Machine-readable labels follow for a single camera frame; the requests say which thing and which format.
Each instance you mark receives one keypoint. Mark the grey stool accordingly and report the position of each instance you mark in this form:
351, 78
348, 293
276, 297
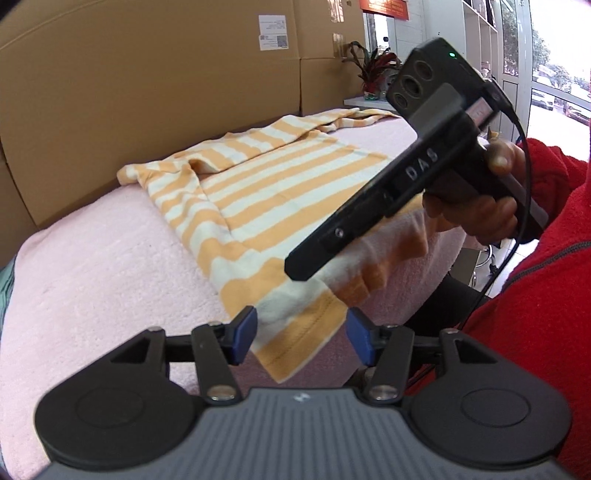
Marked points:
482, 263

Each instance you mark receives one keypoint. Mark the teal cloth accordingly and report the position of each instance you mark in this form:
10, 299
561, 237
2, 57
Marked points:
7, 286

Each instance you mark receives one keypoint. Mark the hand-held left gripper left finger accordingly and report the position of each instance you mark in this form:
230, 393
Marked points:
242, 335

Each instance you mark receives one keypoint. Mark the white shelf unit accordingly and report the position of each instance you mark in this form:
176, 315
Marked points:
480, 37

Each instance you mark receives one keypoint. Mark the glass door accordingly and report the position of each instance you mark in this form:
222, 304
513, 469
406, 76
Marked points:
549, 69

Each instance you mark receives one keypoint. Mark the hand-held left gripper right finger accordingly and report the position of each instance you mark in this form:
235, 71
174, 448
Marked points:
360, 338

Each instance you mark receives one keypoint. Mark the person's red sweater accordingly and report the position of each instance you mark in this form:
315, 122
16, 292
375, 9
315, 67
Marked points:
545, 369

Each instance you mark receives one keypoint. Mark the wall calendar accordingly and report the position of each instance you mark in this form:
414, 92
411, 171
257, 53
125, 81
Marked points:
385, 7

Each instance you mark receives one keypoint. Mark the large cardboard box white label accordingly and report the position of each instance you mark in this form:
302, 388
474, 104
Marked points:
138, 83

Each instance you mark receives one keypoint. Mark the person's right hand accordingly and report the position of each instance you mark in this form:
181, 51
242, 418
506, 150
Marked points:
480, 217

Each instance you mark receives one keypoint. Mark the cardboard box with tape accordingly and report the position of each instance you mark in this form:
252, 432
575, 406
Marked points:
328, 25

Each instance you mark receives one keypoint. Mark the white side table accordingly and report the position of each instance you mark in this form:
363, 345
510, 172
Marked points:
369, 102

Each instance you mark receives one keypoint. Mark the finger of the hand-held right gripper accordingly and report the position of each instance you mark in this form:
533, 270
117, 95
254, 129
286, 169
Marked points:
341, 230

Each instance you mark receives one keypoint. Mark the white shipping label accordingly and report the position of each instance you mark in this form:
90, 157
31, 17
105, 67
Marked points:
273, 32

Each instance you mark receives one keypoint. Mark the red leaf potted plant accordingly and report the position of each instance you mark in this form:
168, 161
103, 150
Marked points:
376, 69

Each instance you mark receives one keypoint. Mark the pink blanket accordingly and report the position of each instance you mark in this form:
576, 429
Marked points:
101, 286

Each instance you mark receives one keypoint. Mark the person's right forearm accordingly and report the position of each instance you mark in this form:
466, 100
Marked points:
558, 194

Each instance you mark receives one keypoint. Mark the orange striped shirt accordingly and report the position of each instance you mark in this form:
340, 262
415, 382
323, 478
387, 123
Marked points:
277, 203

